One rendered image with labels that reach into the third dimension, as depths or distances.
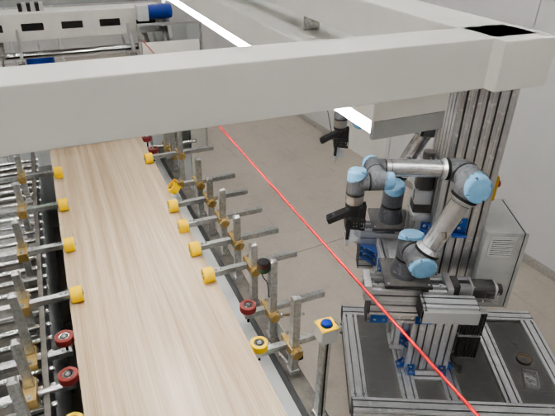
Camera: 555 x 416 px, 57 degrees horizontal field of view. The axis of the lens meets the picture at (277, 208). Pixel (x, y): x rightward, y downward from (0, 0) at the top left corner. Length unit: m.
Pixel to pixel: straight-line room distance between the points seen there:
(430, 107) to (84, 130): 0.47
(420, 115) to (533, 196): 3.88
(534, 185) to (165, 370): 3.28
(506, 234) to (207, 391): 1.56
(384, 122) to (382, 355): 2.70
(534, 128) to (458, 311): 2.22
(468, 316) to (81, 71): 2.33
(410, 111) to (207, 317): 1.90
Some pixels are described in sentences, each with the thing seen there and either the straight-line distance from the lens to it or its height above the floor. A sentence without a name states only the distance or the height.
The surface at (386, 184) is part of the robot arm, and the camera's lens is 2.07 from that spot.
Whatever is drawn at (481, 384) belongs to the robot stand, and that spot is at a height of 0.21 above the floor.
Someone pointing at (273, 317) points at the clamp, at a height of 0.86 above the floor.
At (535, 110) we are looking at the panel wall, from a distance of 4.43.
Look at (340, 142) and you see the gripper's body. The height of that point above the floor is 1.43.
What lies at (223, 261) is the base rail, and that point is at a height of 0.70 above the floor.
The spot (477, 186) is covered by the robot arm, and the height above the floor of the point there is 1.61.
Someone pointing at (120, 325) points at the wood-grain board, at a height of 0.90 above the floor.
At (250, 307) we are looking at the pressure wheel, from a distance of 2.49.
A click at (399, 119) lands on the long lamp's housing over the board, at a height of 2.33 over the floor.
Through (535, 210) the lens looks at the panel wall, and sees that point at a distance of 4.60.
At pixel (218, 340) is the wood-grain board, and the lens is 2.35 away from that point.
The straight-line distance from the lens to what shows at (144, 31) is 4.40.
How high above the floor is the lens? 2.57
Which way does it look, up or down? 31 degrees down
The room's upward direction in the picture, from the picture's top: 1 degrees clockwise
